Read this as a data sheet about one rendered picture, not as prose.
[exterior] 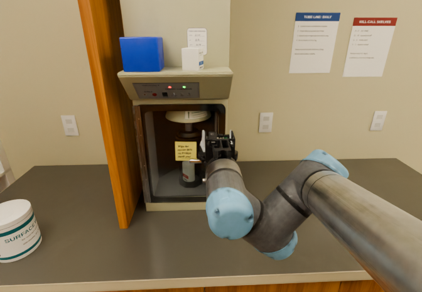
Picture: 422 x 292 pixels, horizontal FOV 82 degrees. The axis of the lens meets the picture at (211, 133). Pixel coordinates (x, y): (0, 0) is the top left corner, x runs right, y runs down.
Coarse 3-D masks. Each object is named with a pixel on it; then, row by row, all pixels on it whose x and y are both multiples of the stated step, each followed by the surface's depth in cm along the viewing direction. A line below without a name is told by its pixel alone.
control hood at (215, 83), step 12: (120, 72) 66; (132, 72) 66; (144, 72) 67; (156, 72) 67; (168, 72) 67; (180, 72) 67; (192, 72) 67; (204, 72) 67; (216, 72) 68; (228, 72) 68; (132, 84) 70; (204, 84) 71; (216, 84) 72; (228, 84) 72; (132, 96) 76; (204, 96) 77; (216, 96) 78; (228, 96) 78
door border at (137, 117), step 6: (138, 108) 81; (138, 114) 82; (138, 120) 82; (138, 126) 83; (138, 132) 84; (138, 138) 85; (138, 144) 85; (144, 150) 87; (138, 156) 87; (144, 156) 88; (144, 162) 89; (144, 168) 90; (144, 174) 90; (144, 180) 91; (144, 186) 92; (144, 192) 93; (150, 198) 95
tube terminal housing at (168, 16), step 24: (120, 0) 70; (144, 0) 70; (168, 0) 70; (192, 0) 70; (216, 0) 71; (144, 24) 72; (168, 24) 73; (192, 24) 73; (216, 24) 73; (168, 48) 75; (216, 48) 76
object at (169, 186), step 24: (144, 120) 82; (168, 120) 83; (192, 120) 83; (216, 120) 83; (144, 144) 86; (168, 144) 86; (168, 168) 90; (192, 168) 90; (168, 192) 94; (192, 192) 94
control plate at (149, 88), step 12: (144, 84) 70; (156, 84) 70; (168, 84) 71; (180, 84) 71; (192, 84) 71; (144, 96) 76; (156, 96) 76; (168, 96) 77; (180, 96) 77; (192, 96) 77
